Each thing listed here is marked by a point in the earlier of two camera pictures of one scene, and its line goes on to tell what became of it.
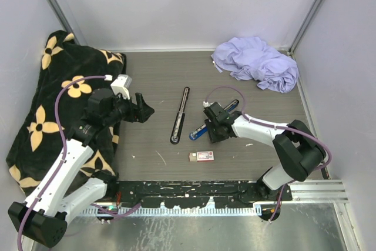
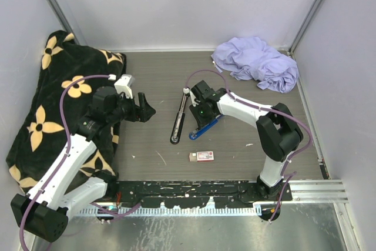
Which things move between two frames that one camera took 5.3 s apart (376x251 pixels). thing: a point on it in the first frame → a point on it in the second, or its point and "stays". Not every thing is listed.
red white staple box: (201, 156) stays
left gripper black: (135, 114) stays
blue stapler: (202, 130) stays
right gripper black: (214, 138) → (201, 121)
